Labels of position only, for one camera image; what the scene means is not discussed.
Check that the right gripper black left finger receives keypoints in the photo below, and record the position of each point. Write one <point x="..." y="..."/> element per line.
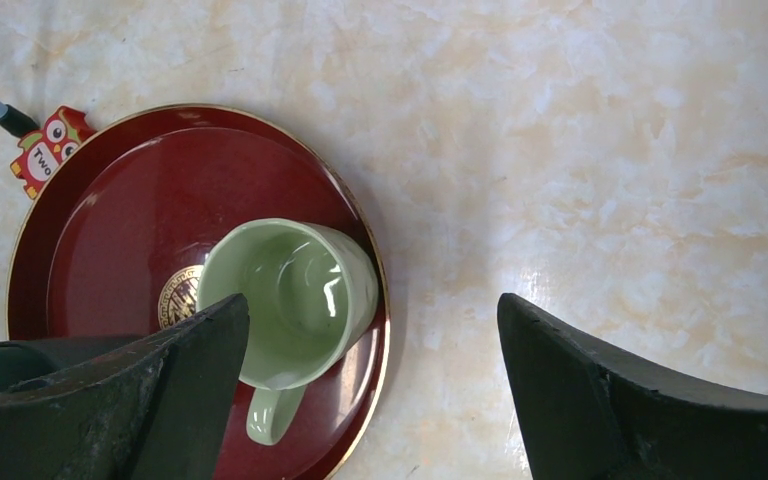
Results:
<point x="156" y="408"/>

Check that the dark green mug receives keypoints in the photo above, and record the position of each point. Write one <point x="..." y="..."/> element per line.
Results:
<point x="29" y="359"/>

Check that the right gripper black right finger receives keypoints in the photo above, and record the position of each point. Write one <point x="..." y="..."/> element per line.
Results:
<point x="587" y="409"/>

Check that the red round tray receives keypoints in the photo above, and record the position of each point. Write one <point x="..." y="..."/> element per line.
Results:
<point x="115" y="240"/>

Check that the light green mug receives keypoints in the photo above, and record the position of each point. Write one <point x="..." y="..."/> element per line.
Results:
<point x="311" y="292"/>

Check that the red owl number tag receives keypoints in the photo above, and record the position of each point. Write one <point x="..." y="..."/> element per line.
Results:
<point x="45" y="149"/>

